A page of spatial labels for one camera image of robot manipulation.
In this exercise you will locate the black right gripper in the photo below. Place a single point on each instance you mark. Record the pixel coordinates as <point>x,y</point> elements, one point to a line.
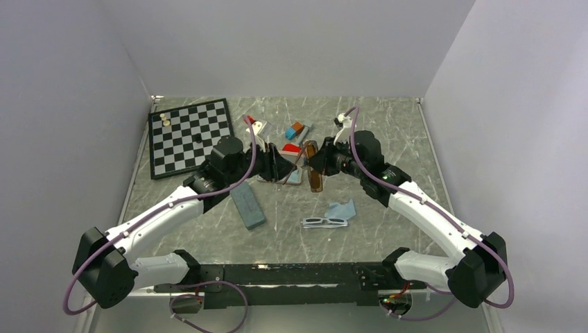
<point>322,161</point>

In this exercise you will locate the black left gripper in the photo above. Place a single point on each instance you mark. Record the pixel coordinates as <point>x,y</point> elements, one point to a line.
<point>275,166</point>

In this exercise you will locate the pink glasses case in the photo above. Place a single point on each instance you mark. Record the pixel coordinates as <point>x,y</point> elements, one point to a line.
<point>277,166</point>

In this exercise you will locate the brown-framed sunglasses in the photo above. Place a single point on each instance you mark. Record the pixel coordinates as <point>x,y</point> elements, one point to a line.
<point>302,160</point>

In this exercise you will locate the light blue cleaning cloth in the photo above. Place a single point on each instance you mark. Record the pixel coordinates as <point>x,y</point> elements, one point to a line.
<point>295,178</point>

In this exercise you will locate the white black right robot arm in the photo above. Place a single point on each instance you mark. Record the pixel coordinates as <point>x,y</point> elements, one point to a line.
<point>474,264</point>

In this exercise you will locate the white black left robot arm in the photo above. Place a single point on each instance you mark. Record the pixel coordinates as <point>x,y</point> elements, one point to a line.
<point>108,264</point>

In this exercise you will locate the white-framed sunglasses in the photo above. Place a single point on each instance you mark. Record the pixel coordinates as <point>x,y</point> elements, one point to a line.
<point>324,222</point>

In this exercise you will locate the red toy block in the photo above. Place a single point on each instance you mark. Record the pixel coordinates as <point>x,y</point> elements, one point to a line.
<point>291,148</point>

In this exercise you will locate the blue and orange toy block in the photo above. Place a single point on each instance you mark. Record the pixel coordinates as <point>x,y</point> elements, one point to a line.
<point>293,131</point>

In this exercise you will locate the grey toy bar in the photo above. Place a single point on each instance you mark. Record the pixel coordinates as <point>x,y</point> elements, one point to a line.
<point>306,128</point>

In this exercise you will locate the grey-blue glasses case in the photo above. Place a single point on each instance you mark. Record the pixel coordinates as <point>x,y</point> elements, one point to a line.
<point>247,206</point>

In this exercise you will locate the black white chessboard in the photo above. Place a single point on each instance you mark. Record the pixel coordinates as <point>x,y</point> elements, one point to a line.
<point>172,148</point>

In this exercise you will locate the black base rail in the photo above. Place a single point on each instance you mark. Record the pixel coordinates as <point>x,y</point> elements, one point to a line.
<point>227,285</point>

